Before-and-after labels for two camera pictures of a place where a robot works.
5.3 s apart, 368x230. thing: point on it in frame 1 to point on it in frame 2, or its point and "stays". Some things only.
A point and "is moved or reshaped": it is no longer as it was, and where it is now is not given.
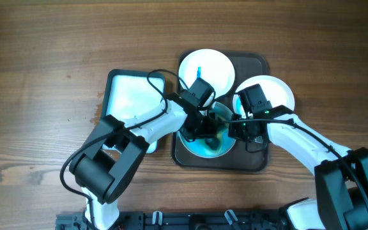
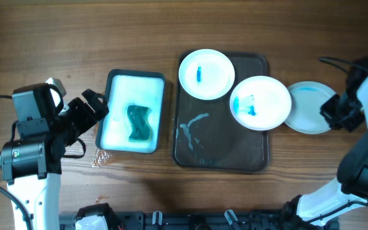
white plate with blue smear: x=275 y=90 stays
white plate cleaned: x=220 y=143 to x=307 y=98
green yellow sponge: x=214 y=143 is moved or reshaped
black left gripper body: x=204 y=126 to x=72 y=122
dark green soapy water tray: x=131 y=94 stays
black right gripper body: x=243 y=131 to x=349 y=111
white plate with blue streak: x=211 y=67 stays
